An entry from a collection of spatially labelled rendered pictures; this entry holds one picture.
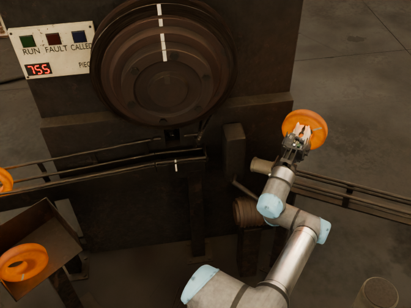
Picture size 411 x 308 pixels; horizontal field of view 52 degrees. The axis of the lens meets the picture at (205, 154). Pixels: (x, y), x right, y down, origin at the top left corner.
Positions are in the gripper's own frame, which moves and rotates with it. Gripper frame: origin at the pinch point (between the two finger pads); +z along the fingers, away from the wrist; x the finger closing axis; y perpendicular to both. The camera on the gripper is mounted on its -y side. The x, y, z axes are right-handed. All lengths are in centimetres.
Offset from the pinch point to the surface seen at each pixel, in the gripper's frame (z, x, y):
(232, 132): -4.6, 26.2, -11.6
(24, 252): -76, 65, 1
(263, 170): -9.7, 11.7, -22.7
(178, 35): -8, 37, 38
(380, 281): -30, -40, -34
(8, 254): -79, 69, 2
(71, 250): -68, 60, -15
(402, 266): 2, -56, -96
